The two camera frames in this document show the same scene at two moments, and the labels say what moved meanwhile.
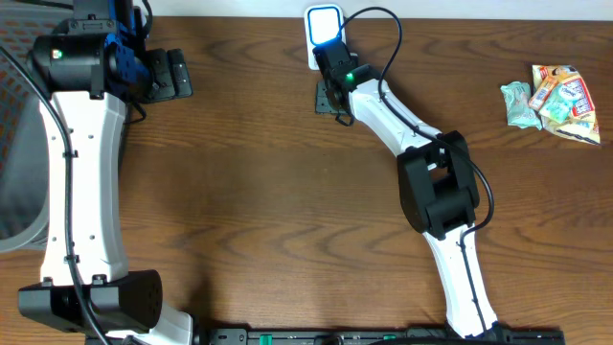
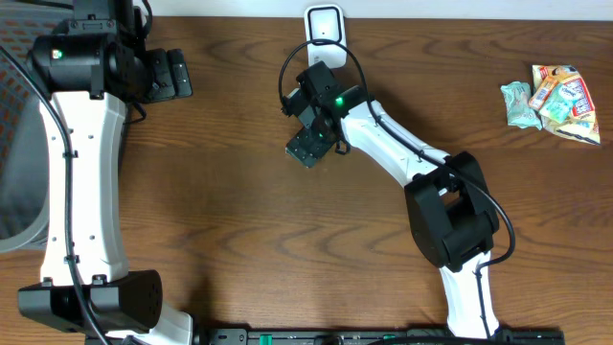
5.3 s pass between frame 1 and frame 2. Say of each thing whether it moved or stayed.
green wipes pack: stayed
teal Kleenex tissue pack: stayed
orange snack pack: stayed
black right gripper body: moved
